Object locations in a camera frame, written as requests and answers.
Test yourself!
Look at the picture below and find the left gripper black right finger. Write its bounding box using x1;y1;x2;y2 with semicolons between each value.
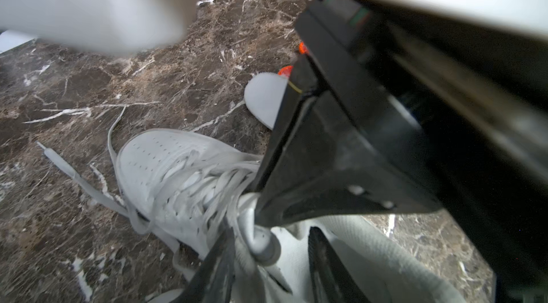
308;227;370;303

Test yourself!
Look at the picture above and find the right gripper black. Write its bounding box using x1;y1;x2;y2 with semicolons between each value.
255;0;547;302

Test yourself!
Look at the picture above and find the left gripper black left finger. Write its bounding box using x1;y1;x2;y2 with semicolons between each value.
173;228;235;303

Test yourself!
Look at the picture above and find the white sneaker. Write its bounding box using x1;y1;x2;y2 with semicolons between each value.
44;129;463;302

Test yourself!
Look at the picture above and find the red orange insole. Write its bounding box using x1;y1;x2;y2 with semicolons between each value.
278;66;293;78

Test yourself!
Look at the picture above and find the white grey insole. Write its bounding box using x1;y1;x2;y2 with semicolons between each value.
244;73;288;130

